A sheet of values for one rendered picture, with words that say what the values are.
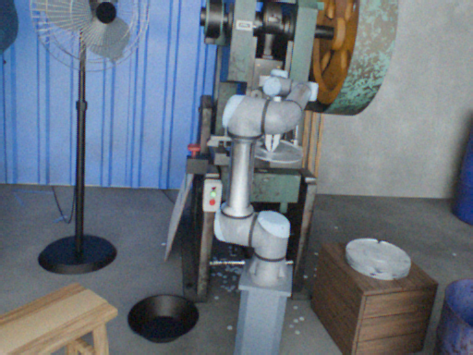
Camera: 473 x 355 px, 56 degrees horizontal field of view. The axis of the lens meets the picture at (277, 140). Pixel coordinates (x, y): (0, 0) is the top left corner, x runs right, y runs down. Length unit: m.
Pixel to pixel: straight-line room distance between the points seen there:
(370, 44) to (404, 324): 1.21
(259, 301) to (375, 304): 0.55
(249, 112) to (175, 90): 1.97
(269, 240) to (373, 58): 0.92
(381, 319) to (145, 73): 2.26
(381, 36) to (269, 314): 1.20
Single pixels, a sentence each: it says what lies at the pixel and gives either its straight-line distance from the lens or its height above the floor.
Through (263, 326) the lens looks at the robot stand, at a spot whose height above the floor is 0.29.
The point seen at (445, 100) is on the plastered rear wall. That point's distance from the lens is 4.11.
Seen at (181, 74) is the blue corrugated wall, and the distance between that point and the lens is 3.35.
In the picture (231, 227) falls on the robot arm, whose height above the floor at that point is 0.63.
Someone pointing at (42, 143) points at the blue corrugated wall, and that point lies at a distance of 3.54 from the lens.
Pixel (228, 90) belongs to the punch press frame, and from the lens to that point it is 2.43.
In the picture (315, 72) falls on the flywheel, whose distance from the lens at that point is 2.54.
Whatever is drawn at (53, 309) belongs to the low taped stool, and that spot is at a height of 0.33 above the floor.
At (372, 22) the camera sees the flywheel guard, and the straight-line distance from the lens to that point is 1.98.
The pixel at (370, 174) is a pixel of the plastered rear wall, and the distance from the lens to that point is 3.96.
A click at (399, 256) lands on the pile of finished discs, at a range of 2.18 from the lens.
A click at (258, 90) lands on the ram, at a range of 2.18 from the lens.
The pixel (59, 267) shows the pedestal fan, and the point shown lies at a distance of 2.57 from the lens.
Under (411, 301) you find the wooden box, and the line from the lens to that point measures 2.10.
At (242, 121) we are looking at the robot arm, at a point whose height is 1.02.
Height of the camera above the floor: 1.33
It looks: 14 degrees down
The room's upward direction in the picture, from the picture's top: 7 degrees clockwise
